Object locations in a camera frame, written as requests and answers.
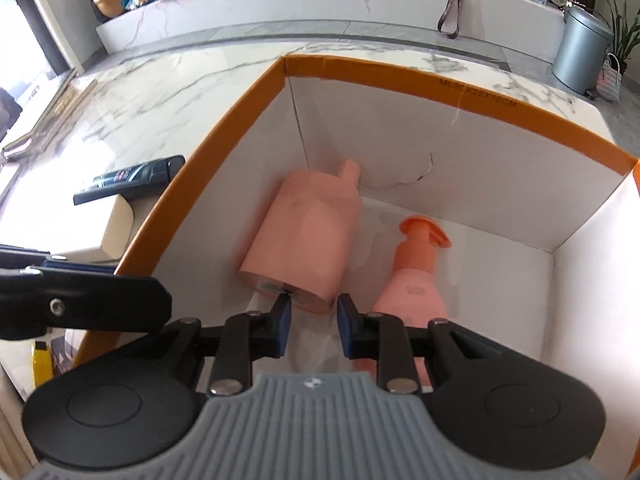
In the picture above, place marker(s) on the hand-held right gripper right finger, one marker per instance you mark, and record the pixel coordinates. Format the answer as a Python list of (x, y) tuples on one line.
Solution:
[(345, 325)]

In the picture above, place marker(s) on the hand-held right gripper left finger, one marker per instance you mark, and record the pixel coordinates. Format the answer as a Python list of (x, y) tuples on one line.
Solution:
[(284, 322)]

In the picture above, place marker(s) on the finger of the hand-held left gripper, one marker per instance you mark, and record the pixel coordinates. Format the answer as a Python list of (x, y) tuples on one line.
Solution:
[(100, 305), (75, 265)]

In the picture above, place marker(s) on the tan cardboard box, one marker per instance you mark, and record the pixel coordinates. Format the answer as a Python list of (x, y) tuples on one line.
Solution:
[(112, 232)]

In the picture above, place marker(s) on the pink pump bottle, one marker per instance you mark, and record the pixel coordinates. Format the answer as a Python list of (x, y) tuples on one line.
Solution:
[(410, 290)]

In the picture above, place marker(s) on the large pink bottle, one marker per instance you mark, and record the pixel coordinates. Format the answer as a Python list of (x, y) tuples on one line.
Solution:
[(300, 225)]

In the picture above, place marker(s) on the black squeeze tube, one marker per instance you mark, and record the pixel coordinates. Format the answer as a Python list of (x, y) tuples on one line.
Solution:
[(130, 180)]

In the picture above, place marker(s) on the orange cardboard storage box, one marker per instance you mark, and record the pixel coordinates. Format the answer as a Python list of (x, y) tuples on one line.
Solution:
[(475, 170)]

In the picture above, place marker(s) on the yellow bottle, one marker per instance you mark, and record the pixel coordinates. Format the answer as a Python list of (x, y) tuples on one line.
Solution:
[(42, 365)]

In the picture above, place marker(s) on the white marble tv cabinet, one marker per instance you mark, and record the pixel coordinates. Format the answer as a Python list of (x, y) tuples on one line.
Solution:
[(300, 5)]

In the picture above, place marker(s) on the woven basket bag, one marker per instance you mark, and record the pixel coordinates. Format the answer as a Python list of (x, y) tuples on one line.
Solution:
[(610, 80)]

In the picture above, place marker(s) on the grey pedal trash can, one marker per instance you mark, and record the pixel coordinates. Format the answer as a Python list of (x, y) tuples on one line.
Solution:
[(580, 50)]

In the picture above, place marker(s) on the tall green potted plant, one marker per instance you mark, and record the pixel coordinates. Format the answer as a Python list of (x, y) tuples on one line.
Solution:
[(625, 25)]

